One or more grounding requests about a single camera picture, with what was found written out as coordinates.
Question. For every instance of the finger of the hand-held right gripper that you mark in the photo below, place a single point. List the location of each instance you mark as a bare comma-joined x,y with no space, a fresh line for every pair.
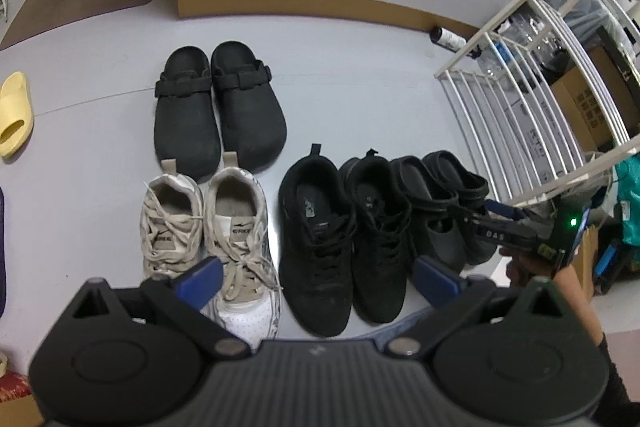
466,217
505,211

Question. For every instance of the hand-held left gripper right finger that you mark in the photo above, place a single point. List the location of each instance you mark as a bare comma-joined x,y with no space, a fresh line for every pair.
435,284

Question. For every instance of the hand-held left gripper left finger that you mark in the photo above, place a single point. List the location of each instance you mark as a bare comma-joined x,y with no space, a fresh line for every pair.
202,279

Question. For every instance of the white printed lace-up sneaker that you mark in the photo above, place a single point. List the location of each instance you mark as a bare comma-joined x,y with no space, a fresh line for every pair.
170,232
250,307

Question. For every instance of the black lace-up sneaker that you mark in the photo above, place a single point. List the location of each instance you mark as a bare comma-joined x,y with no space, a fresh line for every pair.
380,267
315,287

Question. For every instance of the dark grey clog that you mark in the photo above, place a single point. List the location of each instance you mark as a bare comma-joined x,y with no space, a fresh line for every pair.
255,127
187,132

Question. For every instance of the white shoe rack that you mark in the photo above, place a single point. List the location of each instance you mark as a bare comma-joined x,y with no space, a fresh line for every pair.
500,18

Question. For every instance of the person's right forearm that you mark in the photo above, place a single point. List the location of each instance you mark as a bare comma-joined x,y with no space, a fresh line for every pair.
580,307

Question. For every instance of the person's right hand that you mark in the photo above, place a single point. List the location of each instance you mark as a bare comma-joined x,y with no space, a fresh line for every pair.
525,269

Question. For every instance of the white printed carton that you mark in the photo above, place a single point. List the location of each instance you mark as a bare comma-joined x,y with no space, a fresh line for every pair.
530,137

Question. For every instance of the teal plastic bag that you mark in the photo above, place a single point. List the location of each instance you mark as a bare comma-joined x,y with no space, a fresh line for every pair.
627,182

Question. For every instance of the brown cardboard box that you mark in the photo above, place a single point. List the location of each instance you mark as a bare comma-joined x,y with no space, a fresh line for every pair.
590,107

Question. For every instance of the pack of water bottles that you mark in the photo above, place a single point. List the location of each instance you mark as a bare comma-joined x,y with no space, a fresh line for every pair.
515,42

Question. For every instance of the brown bottle white label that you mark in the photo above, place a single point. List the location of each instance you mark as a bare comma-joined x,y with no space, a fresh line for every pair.
447,39

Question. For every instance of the black slide sandal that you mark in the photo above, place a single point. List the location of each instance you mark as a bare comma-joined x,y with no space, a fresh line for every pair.
2,257

